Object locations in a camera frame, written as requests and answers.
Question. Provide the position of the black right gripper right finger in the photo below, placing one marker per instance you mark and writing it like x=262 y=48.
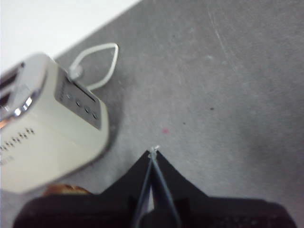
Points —
x=225 y=213

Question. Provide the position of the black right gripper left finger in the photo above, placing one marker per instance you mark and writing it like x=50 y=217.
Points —
x=83 y=213

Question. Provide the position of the brown toasted bread slice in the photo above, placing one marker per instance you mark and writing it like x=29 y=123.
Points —
x=66 y=190

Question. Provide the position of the cream two-slot toaster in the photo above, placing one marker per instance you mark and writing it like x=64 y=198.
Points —
x=47 y=142

